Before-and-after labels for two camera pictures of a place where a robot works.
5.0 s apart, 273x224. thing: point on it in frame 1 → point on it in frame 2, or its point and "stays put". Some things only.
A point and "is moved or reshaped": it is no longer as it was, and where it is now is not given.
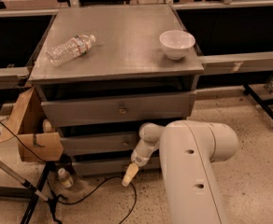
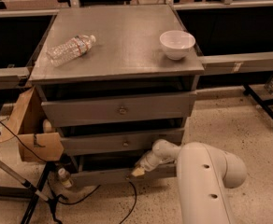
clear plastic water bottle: [68, 49] stays put
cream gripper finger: [133, 169] → [138, 172]
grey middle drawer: [107, 145] stays put
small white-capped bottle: [66, 179] stays put
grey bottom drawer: [109, 165] is moved or reshaped
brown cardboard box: [26, 126] stays put
